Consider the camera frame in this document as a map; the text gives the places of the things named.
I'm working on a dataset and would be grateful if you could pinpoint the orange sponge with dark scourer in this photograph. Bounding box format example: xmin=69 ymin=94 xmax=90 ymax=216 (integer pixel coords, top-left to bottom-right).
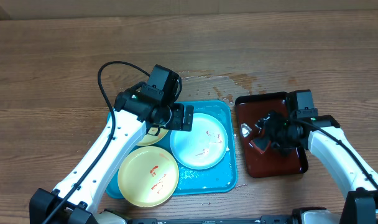
xmin=250 ymin=123 xmax=272 ymax=154

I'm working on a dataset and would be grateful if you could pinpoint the light blue plate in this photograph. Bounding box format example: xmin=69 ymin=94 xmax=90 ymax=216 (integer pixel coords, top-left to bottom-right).
xmin=170 ymin=113 xmax=228 ymax=170

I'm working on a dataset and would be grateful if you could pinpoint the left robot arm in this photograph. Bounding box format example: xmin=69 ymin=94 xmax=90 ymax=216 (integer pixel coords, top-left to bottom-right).
xmin=29 ymin=65 xmax=193 ymax=223

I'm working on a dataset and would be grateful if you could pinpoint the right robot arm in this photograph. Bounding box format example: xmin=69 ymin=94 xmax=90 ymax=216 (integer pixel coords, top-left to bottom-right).
xmin=251 ymin=90 xmax=378 ymax=223

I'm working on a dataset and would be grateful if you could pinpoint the dark red rectangular tray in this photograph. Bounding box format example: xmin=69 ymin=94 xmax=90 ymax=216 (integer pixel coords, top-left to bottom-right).
xmin=235 ymin=92 xmax=308 ymax=178

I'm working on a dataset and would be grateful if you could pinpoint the blue plastic tray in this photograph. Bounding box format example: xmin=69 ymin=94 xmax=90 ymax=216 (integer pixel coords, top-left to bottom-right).
xmin=104 ymin=99 xmax=239 ymax=200

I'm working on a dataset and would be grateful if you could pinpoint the upper yellow plate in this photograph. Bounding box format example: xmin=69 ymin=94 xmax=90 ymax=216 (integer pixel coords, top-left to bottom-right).
xmin=137 ymin=128 xmax=168 ymax=146

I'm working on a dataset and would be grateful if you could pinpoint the yellow plate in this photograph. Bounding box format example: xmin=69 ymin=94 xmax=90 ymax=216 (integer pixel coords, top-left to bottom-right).
xmin=118 ymin=146 xmax=179 ymax=207
xmin=137 ymin=128 xmax=168 ymax=146

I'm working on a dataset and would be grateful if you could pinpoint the lower yellow plate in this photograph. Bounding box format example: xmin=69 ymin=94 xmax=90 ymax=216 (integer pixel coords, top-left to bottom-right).
xmin=118 ymin=146 xmax=179 ymax=207

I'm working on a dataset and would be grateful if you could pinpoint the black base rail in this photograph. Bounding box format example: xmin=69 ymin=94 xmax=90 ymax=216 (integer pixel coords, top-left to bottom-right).
xmin=127 ymin=215 xmax=298 ymax=224

